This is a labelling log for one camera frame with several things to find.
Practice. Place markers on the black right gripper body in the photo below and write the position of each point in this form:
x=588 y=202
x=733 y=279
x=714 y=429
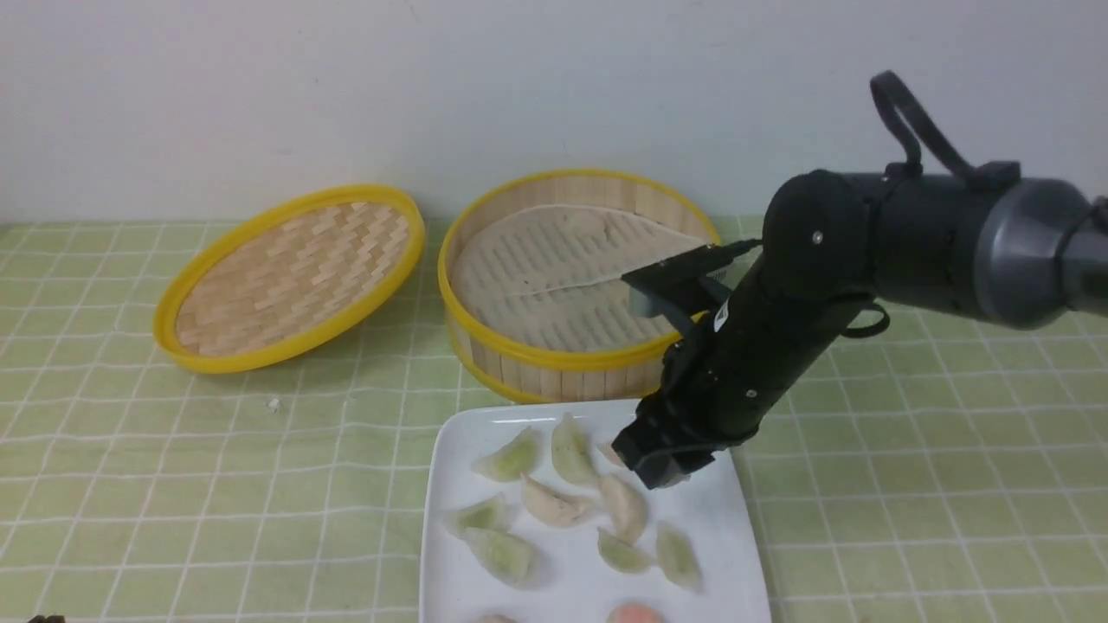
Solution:
x=666 y=441

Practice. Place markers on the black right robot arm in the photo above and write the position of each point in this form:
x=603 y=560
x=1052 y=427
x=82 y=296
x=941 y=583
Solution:
x=933 y=231

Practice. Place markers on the white square plate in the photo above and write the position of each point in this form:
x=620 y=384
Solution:
x=569 y=581

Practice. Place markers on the white dumpling centre right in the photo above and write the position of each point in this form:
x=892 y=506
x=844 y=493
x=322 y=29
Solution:
x=627 y=508

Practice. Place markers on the white dumpling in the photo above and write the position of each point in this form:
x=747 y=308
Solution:
x=627 y=508
x=554 y=508

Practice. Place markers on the pale green dumpling upper middle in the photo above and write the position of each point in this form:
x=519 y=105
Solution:
x=570 y=454

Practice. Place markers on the green dumpling lower right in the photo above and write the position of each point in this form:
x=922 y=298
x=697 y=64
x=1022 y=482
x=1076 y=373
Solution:
x=676 y=557

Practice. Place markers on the green dumpling lower middle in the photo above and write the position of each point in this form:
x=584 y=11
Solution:
x=621 y=556

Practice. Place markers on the white steamer liner cloth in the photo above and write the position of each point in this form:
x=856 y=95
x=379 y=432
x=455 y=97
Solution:
x=549 y=276

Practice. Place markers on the green dumpling upper left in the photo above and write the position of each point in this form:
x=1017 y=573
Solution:
x=516 y=459

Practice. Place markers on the bamboo steamer basket yellow rim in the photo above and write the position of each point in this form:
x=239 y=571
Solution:
x=524 y=373

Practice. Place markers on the pink dumpling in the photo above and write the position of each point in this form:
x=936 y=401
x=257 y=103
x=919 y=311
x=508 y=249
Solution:
x=634 y=612

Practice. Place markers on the green dumpling left small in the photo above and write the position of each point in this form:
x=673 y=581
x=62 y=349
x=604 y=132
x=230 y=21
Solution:
x=493 y=513

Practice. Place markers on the green dumpling lower left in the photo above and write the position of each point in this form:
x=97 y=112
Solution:
x=508 y=558

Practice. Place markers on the bamboo steamer lid yellow rim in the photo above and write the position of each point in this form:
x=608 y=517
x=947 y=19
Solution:
x=290 y=279

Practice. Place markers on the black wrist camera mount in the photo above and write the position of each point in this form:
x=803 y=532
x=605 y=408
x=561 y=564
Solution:
x=682 y=287

